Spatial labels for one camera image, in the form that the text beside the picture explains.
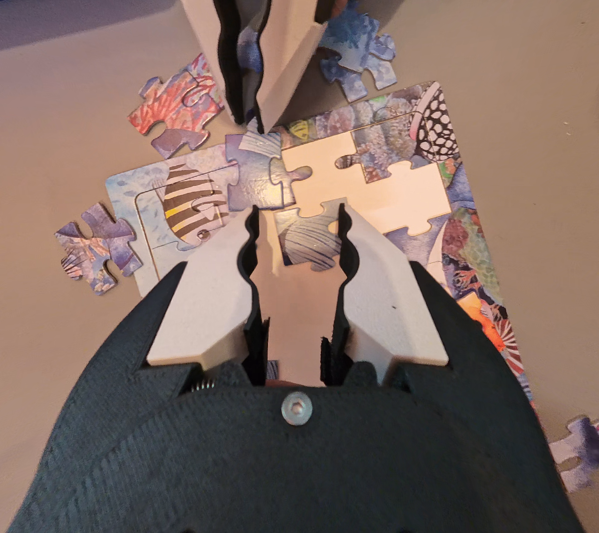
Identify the light blue anemone puzzle piece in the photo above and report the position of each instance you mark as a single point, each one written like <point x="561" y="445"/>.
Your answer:
<point x="355" y="37"/>

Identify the purple eyelash puzzle piece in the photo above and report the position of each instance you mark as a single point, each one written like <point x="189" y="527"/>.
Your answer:
<point x="248" y="51"/>

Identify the pale striped whale puzzle piece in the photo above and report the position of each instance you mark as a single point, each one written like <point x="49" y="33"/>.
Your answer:
<point x="309" y="238"/>

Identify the red coral purple puzzle piece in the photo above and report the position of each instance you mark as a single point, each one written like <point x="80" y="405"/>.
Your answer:
<point x="173" y="111"/>

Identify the sea print puzzle board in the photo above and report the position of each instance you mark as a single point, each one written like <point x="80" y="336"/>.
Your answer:
<point x="402" y="200"/>

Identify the mottled lavender yellow fish piece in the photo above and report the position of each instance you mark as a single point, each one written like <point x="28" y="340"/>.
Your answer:
<point x="285" y="172"/>

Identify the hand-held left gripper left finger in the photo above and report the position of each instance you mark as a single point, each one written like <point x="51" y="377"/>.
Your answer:
<point x="201" y="308"/>

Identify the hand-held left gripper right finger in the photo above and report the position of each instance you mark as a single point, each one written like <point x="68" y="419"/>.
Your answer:
<point x="397" y="308"/>

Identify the purple white sail puzzle piece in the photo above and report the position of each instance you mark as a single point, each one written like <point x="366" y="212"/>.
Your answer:
<point x="421" y="243"/>

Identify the red green coral puzzle piece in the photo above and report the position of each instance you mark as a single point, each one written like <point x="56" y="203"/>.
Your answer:
<point x="203" y="79"/>

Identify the orange print puzzle piece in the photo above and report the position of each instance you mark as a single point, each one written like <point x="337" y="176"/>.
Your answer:
<point x="477" y="313"/>

